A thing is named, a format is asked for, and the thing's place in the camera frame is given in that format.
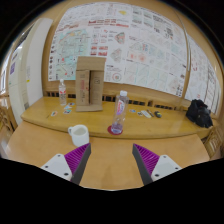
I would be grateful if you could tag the clear plastic water bottle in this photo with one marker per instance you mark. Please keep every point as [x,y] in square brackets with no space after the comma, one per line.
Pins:
[120,113]

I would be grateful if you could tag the small red-labelled plastic bottle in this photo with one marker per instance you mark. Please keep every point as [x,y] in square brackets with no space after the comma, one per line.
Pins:
[62,93]

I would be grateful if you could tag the small oval sticker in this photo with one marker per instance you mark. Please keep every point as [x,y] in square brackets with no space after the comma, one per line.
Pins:
[54,113]

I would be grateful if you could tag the narrow printed wall poster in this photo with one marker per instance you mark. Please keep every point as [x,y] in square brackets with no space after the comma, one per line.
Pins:
[203,76]

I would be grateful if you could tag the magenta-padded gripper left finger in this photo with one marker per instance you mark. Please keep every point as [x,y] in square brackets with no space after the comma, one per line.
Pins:
[58,165]

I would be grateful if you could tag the white ceramic mug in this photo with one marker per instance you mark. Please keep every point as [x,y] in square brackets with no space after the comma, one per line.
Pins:
[80,136]

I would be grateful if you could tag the white floor air conditioner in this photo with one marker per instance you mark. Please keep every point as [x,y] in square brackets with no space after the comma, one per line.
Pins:
[18,73]

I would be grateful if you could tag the small round sticker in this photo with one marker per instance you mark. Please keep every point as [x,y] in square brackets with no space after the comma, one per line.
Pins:
[132,110]
[140,113]

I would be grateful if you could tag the small black object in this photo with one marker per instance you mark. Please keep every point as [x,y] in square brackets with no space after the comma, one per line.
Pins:
[158,114]

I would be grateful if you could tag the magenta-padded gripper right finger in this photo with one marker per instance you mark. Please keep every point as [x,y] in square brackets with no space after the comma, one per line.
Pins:
[163,166]

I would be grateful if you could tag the black bag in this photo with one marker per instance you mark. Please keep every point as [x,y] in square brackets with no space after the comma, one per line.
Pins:
[199,113]

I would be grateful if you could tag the flat round red coaster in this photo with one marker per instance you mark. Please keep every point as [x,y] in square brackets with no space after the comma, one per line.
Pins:
[109,130]

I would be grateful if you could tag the brown cardboard box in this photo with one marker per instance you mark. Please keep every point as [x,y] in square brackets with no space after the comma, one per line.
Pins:
[90,83]

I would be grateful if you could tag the dark pen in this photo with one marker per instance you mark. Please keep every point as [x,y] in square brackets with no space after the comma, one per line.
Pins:
[150,113]

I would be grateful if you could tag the large printed wall poster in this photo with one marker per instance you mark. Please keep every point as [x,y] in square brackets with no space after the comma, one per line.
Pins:
[133,43]

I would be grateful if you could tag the white flat card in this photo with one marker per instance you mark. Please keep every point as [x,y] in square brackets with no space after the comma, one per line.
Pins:
[145,114]

